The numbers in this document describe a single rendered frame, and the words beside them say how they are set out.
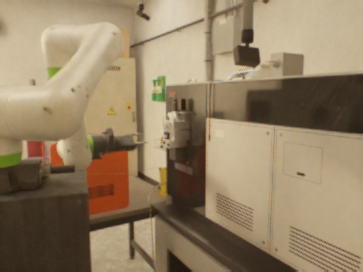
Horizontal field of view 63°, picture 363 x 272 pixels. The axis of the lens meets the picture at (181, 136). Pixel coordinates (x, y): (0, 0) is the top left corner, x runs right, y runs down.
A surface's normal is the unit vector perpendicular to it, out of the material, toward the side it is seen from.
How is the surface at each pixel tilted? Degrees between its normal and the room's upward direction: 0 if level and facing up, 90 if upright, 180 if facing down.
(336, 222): 90
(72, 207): 90
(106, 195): 90
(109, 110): 90
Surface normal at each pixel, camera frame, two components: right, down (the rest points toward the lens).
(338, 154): -0.86, 0.07
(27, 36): 0.51, 0.11
